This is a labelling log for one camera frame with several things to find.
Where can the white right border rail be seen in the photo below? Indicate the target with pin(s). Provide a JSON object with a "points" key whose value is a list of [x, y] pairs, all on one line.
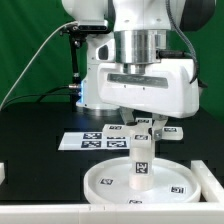
{"points": [[211, 189]]}

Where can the white round table top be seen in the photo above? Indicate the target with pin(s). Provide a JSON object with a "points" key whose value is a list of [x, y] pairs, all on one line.
{"points": [[108, 183]]}

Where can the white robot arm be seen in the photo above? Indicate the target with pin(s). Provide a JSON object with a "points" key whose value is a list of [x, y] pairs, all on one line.
{"points": [[139, 72]]}

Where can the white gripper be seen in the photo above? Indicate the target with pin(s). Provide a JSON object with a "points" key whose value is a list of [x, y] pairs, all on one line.
{"points": [[165, 88]]}

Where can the white border rail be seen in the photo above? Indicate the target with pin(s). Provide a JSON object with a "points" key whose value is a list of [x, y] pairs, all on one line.
{"points": [[211, 189], [189, 213]]}

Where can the white cross-shaped table base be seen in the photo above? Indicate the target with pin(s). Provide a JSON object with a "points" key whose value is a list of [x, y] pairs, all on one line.
{"points": [[140, 131]]}

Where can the white front border rail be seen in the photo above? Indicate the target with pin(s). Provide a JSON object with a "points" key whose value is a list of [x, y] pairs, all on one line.
{"points": [[189, 213]]}

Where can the white left border block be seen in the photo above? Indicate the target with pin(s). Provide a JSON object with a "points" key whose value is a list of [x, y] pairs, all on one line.
{"points": [[2, 173]]}

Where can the white marker sheet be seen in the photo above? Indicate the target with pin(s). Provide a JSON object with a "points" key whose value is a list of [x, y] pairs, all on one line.
{"points": [[74, 141]]}

